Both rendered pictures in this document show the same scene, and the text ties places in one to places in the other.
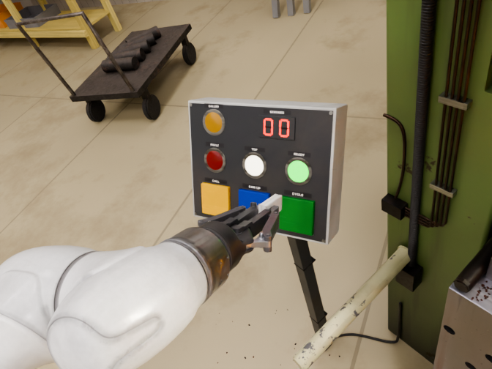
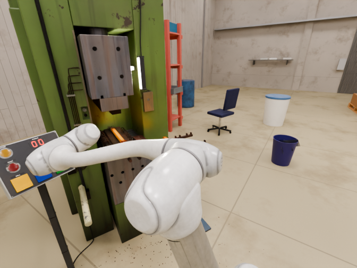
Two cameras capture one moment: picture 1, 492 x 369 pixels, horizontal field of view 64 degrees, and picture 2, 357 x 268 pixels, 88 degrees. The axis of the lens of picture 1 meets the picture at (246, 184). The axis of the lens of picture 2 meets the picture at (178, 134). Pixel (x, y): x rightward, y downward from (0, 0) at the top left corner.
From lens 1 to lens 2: 98 cm
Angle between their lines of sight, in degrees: 78
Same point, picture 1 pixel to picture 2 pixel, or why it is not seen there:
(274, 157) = not seen: hidden behind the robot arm
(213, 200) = (21, 182)
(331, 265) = (40, 254)
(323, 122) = (53, 135)
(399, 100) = (61, 133)
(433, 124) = not seen: hidden behind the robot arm
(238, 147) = (23, 157)
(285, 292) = not seen: outside the picture
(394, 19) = (52, 110)
